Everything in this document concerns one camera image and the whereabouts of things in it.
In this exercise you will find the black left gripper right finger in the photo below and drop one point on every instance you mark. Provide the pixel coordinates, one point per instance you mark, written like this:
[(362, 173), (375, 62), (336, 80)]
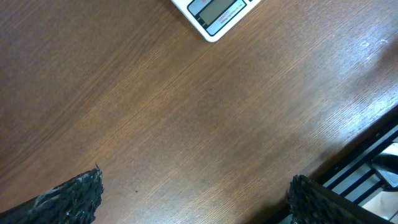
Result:
[(311, 202)]

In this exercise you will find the black metal rack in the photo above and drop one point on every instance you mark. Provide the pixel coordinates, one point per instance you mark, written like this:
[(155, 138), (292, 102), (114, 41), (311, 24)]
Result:
[(354, 177)]

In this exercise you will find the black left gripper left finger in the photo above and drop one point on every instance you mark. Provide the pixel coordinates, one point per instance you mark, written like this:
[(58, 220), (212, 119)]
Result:
[(74, 201)]

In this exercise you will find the white digital kitchen scale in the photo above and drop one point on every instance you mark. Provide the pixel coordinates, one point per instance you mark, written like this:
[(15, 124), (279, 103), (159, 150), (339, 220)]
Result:
[(213, 18)]

